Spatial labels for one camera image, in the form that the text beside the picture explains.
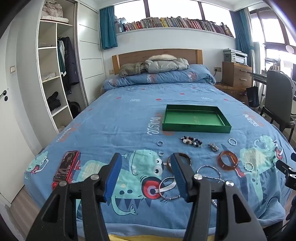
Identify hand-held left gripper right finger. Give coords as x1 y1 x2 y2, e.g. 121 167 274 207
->
171 152 270 241

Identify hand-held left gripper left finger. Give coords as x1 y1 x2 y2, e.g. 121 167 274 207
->
25 152 122 241

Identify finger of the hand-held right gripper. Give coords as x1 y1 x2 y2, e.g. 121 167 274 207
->
276 160 296 176

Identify brown translucent bangle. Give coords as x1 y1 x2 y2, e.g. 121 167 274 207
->
167 152 192 173

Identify plain silver bangle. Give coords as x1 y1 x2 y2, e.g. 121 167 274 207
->
159 176 181 200

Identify silver bead chain bracelet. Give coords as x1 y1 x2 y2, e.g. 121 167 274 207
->
196 165 225 182

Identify dark bead bracelet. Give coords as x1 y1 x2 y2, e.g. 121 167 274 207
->
179 136 204 148

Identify amber orange bangle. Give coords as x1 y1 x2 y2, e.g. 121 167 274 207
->
217 150 238 171

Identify green rectangular tray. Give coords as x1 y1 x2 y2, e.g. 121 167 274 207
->
162 104 232 134

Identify blue dinosaur print bedsheet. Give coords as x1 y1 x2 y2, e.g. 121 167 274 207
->
24 83 294 234

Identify grey chair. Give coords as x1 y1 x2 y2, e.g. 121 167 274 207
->
260 70 296 139

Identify black tote bag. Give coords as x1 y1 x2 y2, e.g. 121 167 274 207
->
246 86 260 107

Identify black bag in wardrobe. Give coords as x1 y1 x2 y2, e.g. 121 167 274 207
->
67 100 81 118

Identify wooden nightstand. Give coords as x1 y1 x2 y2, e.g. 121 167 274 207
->
214 83 247 100

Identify grey desk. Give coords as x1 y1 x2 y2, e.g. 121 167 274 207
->
246 71 269 81

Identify black clothes pile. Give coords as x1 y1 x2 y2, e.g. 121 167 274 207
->
46 91 61 110

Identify folded blue duvet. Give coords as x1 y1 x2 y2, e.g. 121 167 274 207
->
102 64 216 91

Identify white door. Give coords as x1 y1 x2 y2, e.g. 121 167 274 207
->
0 23 43 204

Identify wooden drawer chest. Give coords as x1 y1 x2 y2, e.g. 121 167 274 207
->
222 61 252 88

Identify olive fleece jacket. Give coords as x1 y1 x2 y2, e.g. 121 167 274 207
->
119 62 146 78

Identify grey puffer jacket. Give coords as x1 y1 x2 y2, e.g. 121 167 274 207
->
144 55 189 73

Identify hanging dark jacket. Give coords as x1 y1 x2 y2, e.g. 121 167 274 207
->
62 37 80 95

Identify white open wardrobe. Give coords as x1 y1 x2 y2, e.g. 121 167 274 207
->
36 0 104 135

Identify wooden headboard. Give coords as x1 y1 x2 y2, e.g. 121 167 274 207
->
112 49 203 76

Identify white printer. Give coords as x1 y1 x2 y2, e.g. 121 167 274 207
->
223 48 248 64

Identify hanging white green garment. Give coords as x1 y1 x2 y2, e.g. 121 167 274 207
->
57 40 66 77

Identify teal curtain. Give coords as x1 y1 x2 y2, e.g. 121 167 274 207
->
230 9 251 54
100 6 118 50

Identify row of books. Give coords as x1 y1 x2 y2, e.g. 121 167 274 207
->
115 16 234 38

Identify folded pale clothes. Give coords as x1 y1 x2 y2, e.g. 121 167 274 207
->
42 0 64 18

